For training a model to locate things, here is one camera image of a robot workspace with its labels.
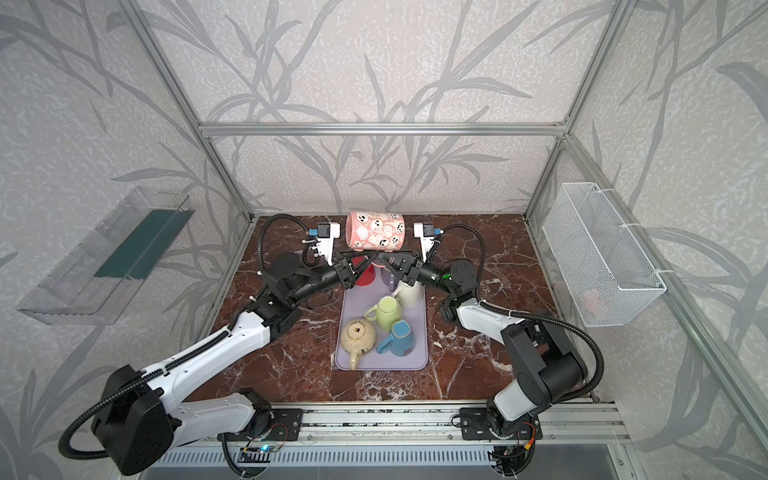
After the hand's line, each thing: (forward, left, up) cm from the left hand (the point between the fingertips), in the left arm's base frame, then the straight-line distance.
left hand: (378, 249), depth 66 cm
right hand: (+2, -1, -3) cm, 3 cm away
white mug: (+4, -8, -29) cm, 30 cm away
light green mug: (-4, -1, -24) cm, 24 cm away
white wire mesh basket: (-8, -48, +1) cm, 48 cm away
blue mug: (-12, -5, -26) cm, 29 cm away
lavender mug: (+9, -2, -28) cm, 30 cm away
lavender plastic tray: (+4, +10, -34) cm, 36 cm away
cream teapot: (-11, +6, -26) cm, 29 cm away
